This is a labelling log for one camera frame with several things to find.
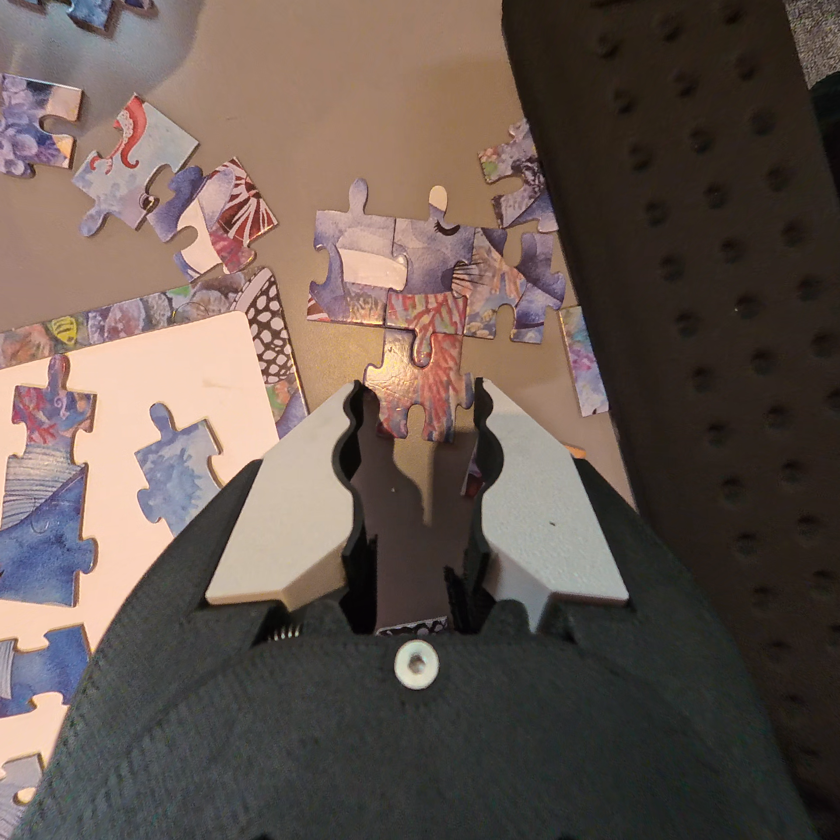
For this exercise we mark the red coral white wave piece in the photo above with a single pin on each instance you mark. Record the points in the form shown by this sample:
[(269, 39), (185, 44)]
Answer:
[(472, 479)]

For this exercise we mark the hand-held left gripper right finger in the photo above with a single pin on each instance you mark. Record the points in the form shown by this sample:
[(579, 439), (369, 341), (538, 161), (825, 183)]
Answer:
[(551, 525)]

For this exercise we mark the dark perforated panel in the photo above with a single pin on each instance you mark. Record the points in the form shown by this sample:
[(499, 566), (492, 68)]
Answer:
[(689, 328)]

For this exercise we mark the joined coral reef puzzle pieces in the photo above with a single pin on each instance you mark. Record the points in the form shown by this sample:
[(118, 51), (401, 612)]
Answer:
[(426, 275)]

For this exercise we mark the purple red fan puzzle piece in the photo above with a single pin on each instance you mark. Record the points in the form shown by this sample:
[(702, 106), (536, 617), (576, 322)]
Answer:
[(223, 210)]

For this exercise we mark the dark blue puzzle piece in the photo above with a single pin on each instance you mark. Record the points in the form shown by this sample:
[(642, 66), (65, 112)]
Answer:
[(105, 13)]

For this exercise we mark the lavender zebra-tab puzzle piece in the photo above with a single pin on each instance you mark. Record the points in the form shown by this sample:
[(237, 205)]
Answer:
[(584, 361)]

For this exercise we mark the light blue seahorse puzzle piece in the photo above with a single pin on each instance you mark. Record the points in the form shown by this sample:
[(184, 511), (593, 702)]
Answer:
[(131, 164)]

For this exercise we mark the green grey blue puzzle piece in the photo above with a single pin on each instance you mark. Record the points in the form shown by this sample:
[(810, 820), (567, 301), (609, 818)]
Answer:
[(518, 184)]

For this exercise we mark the blue striped coral puzzle piece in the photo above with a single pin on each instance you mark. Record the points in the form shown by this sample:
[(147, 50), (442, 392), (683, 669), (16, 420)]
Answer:
[(52, 407)]

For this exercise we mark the dark blue whale face piece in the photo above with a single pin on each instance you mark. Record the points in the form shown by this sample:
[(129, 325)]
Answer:
[(39, 544)]

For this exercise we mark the light blue splash puzzle piece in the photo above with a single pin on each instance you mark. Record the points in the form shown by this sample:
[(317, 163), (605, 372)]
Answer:
[(177, 466)]

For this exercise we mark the blue white-striped puzzle piece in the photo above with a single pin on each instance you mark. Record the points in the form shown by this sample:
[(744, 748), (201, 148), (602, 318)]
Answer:
[(46, 669)]

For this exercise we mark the ocean jigsaw puzzle frame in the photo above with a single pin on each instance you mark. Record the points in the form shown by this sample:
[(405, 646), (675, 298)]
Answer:
[(197, 367)]

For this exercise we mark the joined blue whale puzzle pieces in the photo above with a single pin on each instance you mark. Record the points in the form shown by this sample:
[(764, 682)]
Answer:
[(16, 787)]

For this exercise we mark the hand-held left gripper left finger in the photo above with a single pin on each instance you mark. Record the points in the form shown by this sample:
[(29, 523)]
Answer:
[(289, 525)]

